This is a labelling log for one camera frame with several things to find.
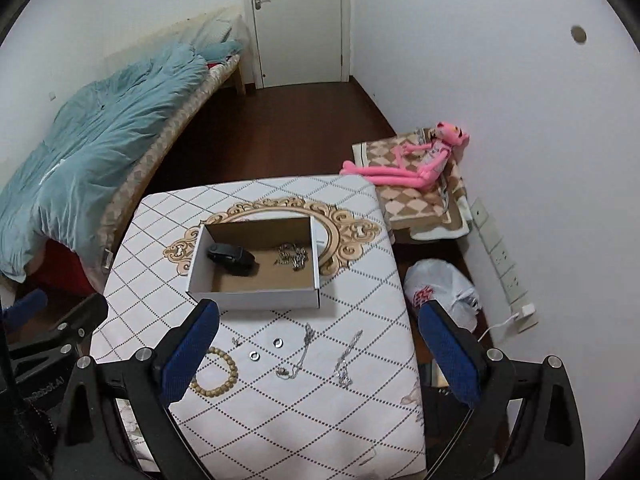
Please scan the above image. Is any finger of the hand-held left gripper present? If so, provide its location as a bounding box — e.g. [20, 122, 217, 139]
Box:
[0, 289, 109, 361]

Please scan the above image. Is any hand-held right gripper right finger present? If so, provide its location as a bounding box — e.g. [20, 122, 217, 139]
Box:
[418, 300, 586, 480]

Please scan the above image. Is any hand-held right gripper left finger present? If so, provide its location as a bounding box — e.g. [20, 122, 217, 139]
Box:
[54, 298, 221, 480]

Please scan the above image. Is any wooden bead bracelet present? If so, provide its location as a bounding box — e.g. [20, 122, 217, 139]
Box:
[189, 346, 240, 397]

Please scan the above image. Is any white cardboard box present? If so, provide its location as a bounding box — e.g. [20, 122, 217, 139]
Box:
[186, 217, 321, 310]

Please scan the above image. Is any silver chain necklace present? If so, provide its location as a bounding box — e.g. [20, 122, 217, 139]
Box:
[334, 330, 364, 388]

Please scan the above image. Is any silver pendant necklace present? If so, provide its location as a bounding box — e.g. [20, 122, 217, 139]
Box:
[276, 323, 317, 379]

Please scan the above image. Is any white plastic bag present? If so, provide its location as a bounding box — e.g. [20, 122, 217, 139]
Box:
[403, 259, 480, 333]

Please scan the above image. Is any black small case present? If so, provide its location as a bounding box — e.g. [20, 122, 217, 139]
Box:
[206, 243, 257, 276]

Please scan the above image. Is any diamond-pattern tablecloth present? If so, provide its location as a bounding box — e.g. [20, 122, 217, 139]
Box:
[90, 175, 427, 480]

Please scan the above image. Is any checkered brown blanket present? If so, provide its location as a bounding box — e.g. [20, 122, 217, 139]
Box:
[352, 128, 473, 242]

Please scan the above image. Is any teal quilt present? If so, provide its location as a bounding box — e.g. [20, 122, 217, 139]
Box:
[0, 41, 210, 283]

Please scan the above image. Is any bed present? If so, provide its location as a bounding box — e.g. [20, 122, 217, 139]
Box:
[0, 7, 247, 306]

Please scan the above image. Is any pink plush toy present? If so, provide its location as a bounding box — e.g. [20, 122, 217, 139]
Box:
[340, 121, 472, 191]

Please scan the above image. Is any pillow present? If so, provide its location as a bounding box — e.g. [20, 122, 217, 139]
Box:
[187, 7, 246, 53]

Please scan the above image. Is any white door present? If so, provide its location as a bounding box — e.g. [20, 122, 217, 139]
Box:
[240, 0, 352, 90]

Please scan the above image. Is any white charger with cable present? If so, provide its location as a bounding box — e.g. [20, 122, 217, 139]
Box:
[477, 302, 537, 343]

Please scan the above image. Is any white wall socket strip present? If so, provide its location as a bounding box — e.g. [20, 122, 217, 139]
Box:
[470, 198, 538, 333]

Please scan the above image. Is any silver chain bracelet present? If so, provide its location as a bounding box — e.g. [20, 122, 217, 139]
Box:
[273, 243, 311, 272]

